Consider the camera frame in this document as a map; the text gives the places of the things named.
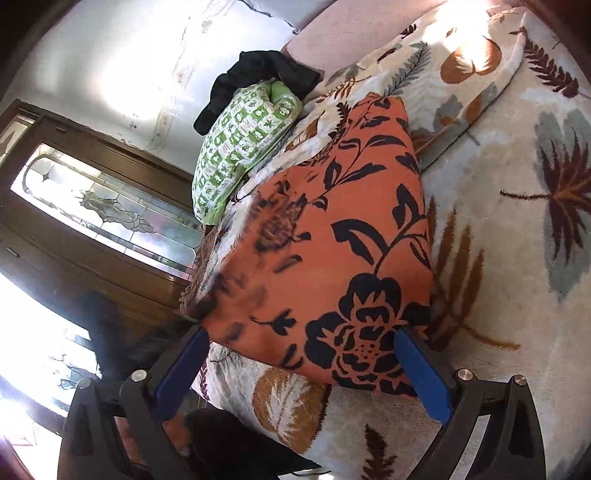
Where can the black garment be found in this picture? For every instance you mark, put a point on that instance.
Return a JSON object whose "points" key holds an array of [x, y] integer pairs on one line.
{"points": [[258, 69]]}

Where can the pink bolster cushion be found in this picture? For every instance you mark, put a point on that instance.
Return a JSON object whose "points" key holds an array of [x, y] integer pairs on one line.
{"points": [[332, 41]]}

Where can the leaf print blanket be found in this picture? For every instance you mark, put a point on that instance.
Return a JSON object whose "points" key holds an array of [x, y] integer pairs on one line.
{"points": [[508, 323]]}

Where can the green checked pillow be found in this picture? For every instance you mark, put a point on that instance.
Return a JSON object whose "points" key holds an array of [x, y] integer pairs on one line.
{"points": [[235, 134]]}

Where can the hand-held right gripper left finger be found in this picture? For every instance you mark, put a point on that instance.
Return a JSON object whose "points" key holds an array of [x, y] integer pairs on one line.
{"points": [[180, 374]]}

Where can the orange floral shirt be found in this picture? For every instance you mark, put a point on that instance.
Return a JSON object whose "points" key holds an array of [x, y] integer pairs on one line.
{"points": [[346, 207]]}

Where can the wooden door with glass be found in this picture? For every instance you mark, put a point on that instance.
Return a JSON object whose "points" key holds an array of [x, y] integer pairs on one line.
{"points": [[69, 258]]}

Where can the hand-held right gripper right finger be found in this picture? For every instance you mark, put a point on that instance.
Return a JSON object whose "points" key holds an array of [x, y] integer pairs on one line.
{"points": [[422, 378]]}

